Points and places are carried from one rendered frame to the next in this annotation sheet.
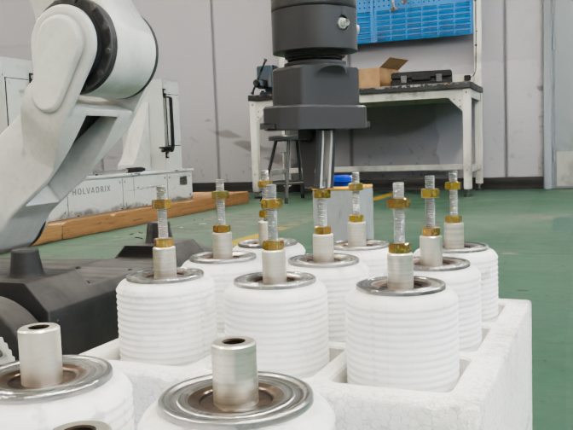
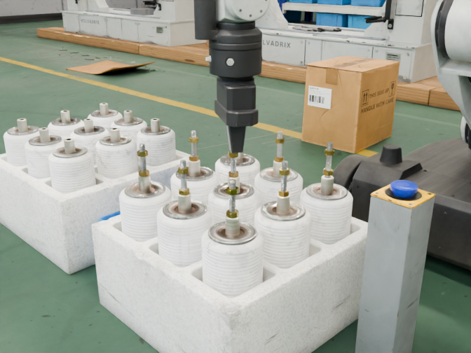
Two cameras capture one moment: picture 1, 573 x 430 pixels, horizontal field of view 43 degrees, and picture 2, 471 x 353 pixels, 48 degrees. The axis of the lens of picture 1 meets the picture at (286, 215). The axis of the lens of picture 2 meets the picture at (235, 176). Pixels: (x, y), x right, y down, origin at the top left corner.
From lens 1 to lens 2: 1.44 m
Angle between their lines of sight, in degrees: 109
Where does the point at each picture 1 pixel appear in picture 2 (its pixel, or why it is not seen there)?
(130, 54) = (461, 33)
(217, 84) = not seen: outside the picture
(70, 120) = (443, 76)
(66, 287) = (380, 175)
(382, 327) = not seen: hidden behind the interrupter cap
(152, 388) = not seen: hidden behind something
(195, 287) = (217, 166)
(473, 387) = (108, 230)
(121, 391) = (101, 148)
